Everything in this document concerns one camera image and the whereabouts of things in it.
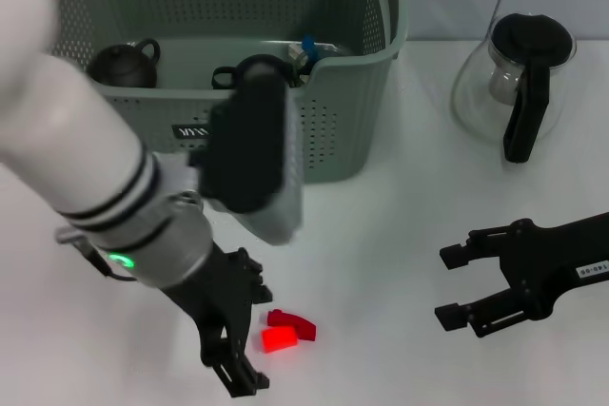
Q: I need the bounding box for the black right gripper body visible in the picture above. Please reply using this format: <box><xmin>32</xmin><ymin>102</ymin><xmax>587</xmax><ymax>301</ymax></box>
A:
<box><xmin>498</xmin><ymin>209</ymin><xmax>609</xmax><ymax>327</ymax></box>

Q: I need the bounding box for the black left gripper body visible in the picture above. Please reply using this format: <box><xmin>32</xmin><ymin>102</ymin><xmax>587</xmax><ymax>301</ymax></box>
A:
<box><xmin>164</xmin><ymin>242</ymin><xmax>254</xmax><ymax>365</ymax></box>

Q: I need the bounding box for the glass teacup black collar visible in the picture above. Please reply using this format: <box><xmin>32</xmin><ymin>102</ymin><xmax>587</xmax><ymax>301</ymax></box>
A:
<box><xmin>211</xmin><ymin>53</ymin><xmax>291</xmax><ymax>91</ymax></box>
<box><xmin>285</xmin><ymin>42</ymin><xmax>353</xmax><ymax>88</ymax></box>

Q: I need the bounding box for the blue square plate brick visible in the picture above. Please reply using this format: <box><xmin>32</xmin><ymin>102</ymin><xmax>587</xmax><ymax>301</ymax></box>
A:
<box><xmin>301</xmin><ymin>34</ymin><xmax>319</xmax><ymax>64</ymax></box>

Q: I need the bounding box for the grey perforated storage basket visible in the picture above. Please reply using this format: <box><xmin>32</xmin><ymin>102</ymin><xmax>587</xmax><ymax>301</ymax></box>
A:
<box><xmin>47</xmin><ymin>0</ymin><xmax>409</xmax><ymax>184</ymax></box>

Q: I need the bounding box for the bright red toy brick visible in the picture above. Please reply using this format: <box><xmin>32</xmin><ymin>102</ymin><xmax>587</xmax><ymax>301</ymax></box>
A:
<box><xmin>260</xmin><ymin>327</ymin><xmax>300</xmax><ymax>356</ymax></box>

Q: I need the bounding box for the dark red curved brick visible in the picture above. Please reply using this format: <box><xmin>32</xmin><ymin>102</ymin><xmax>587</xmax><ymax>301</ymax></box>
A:
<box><xmin>265</xmin><ymin>309</ymin><xmax>318</xmax><ymax>343</ymax></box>

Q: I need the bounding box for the glass pitcher black lid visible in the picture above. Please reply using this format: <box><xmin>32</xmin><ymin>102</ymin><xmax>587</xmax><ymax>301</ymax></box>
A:
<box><xmin>450</xmin><ymin>11</ymin><xmax>578</xmax><ymax>164</ymax></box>

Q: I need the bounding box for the black clay teapot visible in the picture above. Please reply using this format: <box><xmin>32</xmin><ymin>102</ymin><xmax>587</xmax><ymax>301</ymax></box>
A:
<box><xmin>87</xmin><ymin>37</ymin><xmax>162</xmax><ymax>88</ymax></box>

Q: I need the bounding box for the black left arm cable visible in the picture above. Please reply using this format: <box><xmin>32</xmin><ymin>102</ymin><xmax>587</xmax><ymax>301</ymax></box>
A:
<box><xmin>54</xmin><ymin>227</ymin><xmax>138</xmax><ymax>282</ymax></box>

